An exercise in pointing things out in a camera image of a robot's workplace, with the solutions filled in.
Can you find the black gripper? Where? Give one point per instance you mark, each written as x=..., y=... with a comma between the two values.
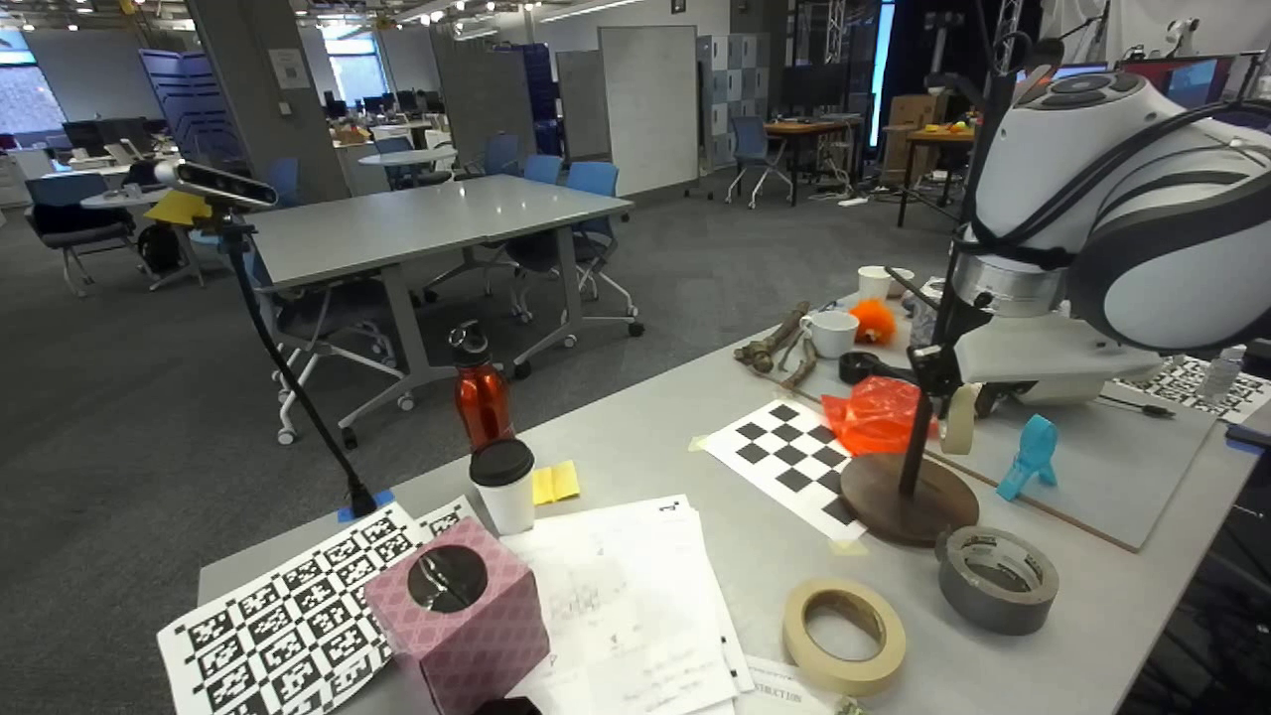
x=973, y=345

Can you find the beige masking tape roll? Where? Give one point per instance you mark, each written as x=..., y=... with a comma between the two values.
x=959, y=421
x=847, y=676

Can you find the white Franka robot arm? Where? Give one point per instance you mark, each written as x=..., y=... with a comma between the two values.
x=1126, y=173

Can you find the light blue plastic clamp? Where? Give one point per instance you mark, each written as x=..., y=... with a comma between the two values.
x=1032, y=458

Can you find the orange plastic bag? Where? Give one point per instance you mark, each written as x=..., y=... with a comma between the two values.
x=874, y=419

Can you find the black ladle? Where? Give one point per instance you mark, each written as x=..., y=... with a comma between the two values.
x=861, y=365

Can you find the orange fluffy toy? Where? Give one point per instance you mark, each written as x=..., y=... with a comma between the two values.
x=874, y=321

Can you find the white dustpan scoop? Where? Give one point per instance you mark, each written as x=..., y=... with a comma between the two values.
x=1078, y=394

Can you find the small white cup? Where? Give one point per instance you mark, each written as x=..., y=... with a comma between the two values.
x=874, y=284

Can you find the black pole stand wooden base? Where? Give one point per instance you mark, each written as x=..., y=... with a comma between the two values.
x=916, y=509

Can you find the grey rectangular mat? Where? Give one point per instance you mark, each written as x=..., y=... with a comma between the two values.
x=1126, y=467

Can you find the black white checkerboard sheet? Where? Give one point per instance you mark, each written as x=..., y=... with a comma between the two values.
x=781, y=458

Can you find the small fiducial tag sheet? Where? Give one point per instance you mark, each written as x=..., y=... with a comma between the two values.
x=1193, y=388

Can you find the wooden background desk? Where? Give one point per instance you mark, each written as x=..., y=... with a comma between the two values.
x=813, y=129

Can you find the white printed paper stack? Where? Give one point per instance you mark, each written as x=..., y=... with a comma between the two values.
x=620, y=607

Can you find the white partition board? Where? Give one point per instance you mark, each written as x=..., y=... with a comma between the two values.
x=649, y=114

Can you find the yellow sticky note pad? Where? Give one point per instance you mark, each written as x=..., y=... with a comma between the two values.
x=554, y=484

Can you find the white cup black lid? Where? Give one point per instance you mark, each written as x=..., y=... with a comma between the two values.
x=506, y=504

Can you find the red drink bottle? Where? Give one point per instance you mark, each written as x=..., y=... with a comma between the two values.
x=482, y=402

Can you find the grey office table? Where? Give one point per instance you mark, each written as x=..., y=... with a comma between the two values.
x=423, y=223

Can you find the pink patterned tissue box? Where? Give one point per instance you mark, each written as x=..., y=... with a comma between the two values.
x=462, y=647

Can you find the large fiducial tag sheet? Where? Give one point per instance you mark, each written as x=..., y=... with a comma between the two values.
x=281, y=638

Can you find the black office chair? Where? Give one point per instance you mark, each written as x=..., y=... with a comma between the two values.
x=72, y=223

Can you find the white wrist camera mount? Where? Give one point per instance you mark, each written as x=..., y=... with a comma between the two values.
x=1058, y=353

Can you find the grey duct tape roll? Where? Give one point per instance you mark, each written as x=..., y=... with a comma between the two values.
x=994, y=614

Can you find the black gooseneck camera stand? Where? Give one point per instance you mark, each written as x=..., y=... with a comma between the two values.
x=294, y=370

